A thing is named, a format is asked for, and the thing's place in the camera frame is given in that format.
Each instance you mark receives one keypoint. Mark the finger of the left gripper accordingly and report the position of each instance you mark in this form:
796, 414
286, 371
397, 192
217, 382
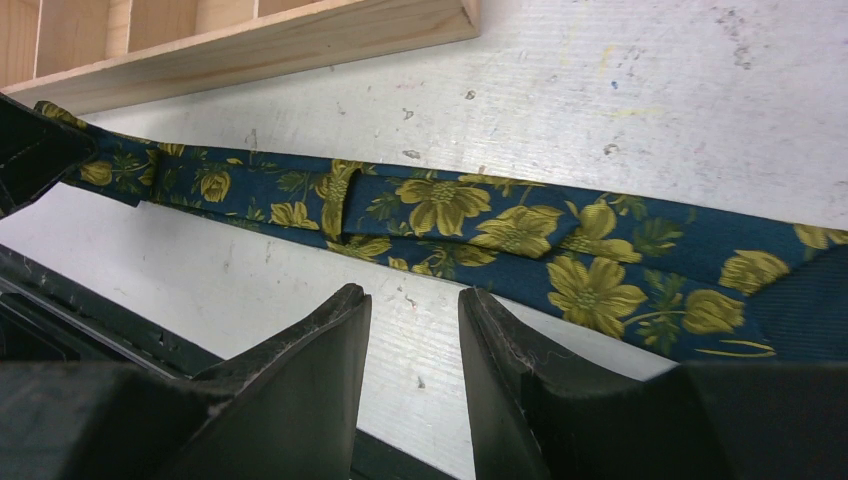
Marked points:
37, 152

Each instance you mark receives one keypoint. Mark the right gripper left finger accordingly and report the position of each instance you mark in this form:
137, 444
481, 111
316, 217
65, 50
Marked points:
284, 409

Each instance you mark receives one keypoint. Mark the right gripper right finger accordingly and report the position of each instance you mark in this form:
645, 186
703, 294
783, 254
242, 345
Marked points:
537, 410

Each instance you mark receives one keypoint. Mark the blue yellow floral tie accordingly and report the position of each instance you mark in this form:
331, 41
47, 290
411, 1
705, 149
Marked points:
682, 281

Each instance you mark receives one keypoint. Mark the wooden compartment tray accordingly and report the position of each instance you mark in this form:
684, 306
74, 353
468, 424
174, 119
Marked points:
90, 56

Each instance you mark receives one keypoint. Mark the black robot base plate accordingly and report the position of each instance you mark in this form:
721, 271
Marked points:
45, 315

